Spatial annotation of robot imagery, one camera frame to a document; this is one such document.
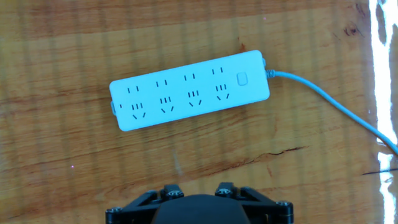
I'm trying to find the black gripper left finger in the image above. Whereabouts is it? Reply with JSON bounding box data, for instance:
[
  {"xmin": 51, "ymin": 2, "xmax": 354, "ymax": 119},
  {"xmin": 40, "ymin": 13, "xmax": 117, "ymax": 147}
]
[{"xmin": 104, "ymin": 184, "xmax": 185, "ymax": 224}]

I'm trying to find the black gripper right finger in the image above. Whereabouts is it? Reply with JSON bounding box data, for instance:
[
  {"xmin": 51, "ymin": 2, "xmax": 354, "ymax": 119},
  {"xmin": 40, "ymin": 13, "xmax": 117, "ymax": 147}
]
[{"xmin": 214, "ymin": 182, "xmax": 295, "ymax": 224}]

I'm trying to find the white power strip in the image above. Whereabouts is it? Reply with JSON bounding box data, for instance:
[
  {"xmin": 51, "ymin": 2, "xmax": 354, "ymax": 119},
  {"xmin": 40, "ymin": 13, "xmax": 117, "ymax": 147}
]
[{"xmin": 108, "ymin": 49, "xmax": 271, "ymax": 132}]

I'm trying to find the wood grain table mat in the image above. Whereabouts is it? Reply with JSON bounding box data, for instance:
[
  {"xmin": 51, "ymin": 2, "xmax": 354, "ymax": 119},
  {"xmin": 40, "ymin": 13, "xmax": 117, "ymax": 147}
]
[{"xmin": 0, "ymin": 0, "xmax": 398, "ymax": 224}]

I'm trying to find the grey power strip cable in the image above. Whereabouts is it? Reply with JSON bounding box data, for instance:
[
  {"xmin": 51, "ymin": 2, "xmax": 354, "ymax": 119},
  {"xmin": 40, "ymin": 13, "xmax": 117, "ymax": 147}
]
[{"xmin": 264, "ymin": 69, "xmax": 398, "ymax": 156}]

